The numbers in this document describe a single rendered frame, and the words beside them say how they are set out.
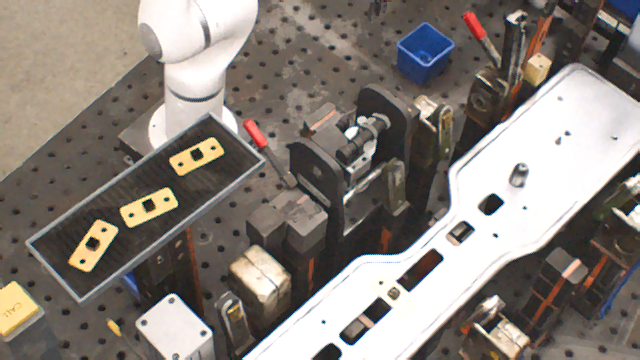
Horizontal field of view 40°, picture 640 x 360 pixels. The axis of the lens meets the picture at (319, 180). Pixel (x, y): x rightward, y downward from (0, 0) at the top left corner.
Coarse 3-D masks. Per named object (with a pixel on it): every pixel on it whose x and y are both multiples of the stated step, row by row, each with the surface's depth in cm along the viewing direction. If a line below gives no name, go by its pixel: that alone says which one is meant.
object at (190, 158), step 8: (200, 144) 144; (208, 144) 144; (216, 144) 144; (184, 152) 143; (192, 152) 142; (200, 152) 142; (208, 152) 143; (216, 152) 143; (176, 160) 142; (184, 160) 142; (192, 160) 142; (200, 160) 142; (208, 160) 142; (176, 168) 141; (184, 168) 141; (192, 168) 141
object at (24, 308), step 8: (8, 288) 129; (16, 288) 129; (0, 296) 128; (8, 296) 128; (16, 296) 128; (24, 296) 128; (0, 304) 127; (8, 304) 127; (16, 304) 128; (24, 304) 128; (32, 304) 128; (0, 312) 127; (8, 312) 127; (16, 312) 127; (24, 312) 127; (32, 312) 127; (0, 320) 126; (8, 320) 126; (16, 320) 126; (24, 320) 127; (0, 328) 125; (8, 328) 126
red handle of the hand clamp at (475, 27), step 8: (472, 16) 165; (472, 24) 165; (480, 24) 165; (472, 32) 166; (480, 32) 165; (480, 40) 166; (488, 40) 166; (488, 48) 166; (488, 56) 167; (496, 56) 167; (496, 64) 167; (512, 80) 167
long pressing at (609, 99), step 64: (576, 64) 179; (512, 128) 169; (576, 128) 170; (448, 192) 161; (512, 192) 161; (576, 192) 162; (384, 256) 153; (448, 256) 154; (512, 256) 155; (320, 320) 146; (384, 320) 146; (448, 320) 148
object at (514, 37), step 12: (516, 12) 157; (516, 24) 155; (504, 36) 159; (516, 36) 158; (528, 36) 155; (504, 48) 161; (516, 48) 163; (504, 60) 163; (516, 60) 165; (504, 72) 165; (516, 72) 167
